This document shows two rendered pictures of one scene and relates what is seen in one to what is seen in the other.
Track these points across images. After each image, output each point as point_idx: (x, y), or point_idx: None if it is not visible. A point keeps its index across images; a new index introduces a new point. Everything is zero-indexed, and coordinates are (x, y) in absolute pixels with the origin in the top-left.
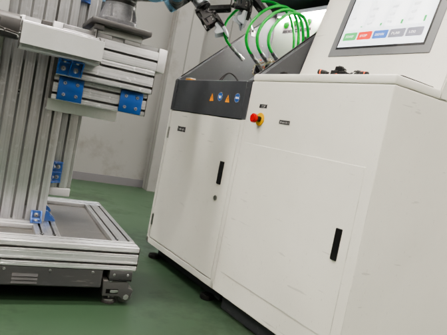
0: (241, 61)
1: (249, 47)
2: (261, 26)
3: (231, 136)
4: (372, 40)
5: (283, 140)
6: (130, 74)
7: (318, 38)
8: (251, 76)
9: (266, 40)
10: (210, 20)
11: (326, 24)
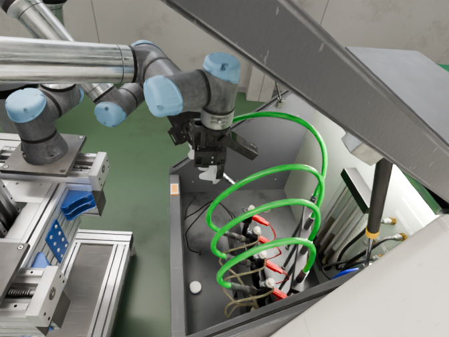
0: (261, 140)
1: (274, 122)
2: (217, 237)
3: None
4: None
5: None
6: (3, 329)
7: (303, 329)
8: (276, 152)
9: (306, 106)
10: (181, 137)
11: (324, 327)
